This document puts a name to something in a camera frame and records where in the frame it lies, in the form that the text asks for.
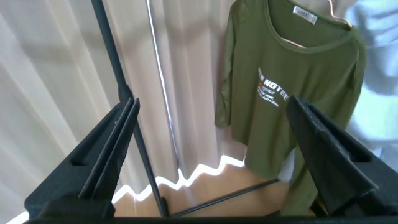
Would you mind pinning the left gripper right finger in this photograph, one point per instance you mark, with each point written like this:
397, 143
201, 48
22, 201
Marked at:
339, 174

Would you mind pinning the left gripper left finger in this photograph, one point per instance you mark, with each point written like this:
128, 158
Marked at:
93, 174

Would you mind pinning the pale grey shorts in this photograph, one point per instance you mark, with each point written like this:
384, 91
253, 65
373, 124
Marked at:
379, 109

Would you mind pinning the green shirt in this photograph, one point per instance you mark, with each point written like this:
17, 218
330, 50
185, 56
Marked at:
317, 77

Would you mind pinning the pink clothes hanger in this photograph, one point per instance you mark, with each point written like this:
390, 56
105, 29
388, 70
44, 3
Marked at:
293, 42

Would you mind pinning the black clothes rack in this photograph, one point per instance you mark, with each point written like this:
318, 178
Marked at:
107, 40

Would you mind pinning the beige curtain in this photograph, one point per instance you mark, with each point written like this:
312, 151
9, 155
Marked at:
46, 77

